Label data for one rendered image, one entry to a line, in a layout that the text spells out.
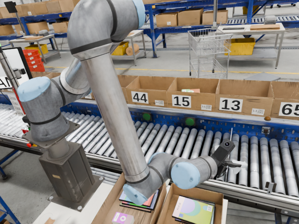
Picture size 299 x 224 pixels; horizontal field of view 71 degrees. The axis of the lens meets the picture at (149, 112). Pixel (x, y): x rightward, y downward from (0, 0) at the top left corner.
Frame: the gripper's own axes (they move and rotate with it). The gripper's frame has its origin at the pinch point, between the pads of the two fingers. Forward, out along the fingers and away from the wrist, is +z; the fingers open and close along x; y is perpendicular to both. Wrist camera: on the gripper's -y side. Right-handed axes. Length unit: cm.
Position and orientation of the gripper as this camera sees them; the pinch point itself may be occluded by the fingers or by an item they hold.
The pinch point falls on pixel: (232, 153)
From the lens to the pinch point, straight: 105.1
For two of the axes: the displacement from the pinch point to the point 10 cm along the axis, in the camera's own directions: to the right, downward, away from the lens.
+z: 7.3, -0.3, 6.9
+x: 6.3, 4.5, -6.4
